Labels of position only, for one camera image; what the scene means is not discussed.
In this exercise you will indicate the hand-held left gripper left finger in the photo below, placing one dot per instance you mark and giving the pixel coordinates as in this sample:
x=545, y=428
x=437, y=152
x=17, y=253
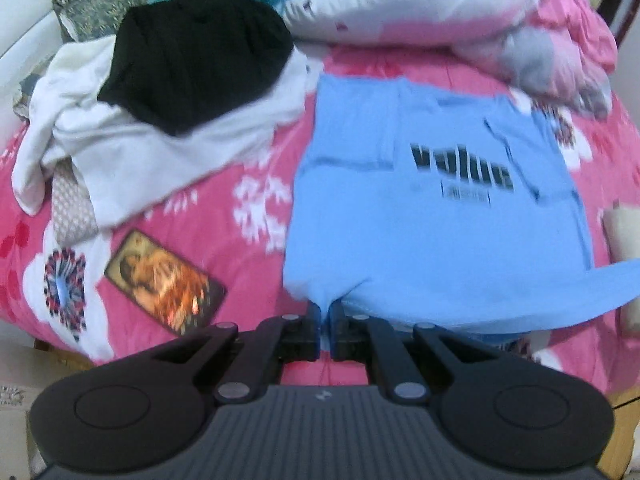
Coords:
x=314, y=335

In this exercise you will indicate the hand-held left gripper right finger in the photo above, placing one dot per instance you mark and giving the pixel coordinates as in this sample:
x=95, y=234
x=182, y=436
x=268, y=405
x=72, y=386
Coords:
x=337, y=335

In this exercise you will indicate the light blue t-shirt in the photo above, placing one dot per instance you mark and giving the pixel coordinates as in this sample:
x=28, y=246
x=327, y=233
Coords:
x=400, y=220

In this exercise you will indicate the pink floral blanket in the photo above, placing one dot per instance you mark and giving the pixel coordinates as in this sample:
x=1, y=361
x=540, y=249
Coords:
x=240, y=260

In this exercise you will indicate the black smartphone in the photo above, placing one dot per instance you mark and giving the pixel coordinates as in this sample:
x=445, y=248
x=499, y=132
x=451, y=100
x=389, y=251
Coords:
x=165, y=280

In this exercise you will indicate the white garment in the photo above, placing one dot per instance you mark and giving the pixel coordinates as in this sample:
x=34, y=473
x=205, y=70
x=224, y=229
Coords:
x=165, y=160

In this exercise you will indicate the beige dotted cloth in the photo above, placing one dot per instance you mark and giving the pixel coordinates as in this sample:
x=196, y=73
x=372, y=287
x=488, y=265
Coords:
x=72, y=205

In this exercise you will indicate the cardboard box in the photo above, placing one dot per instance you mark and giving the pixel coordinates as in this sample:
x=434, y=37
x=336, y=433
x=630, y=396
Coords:
x=15, y=370

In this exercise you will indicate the black garment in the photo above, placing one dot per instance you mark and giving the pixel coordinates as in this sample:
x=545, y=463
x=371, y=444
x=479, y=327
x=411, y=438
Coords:
x=200, y=55

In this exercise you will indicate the pink grey white quilt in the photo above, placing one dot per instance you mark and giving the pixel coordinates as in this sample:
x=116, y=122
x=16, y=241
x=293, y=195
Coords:
x=425, y=5

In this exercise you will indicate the green grey patterned cloth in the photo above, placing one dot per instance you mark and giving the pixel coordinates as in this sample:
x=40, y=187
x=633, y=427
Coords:
x=95, y=5

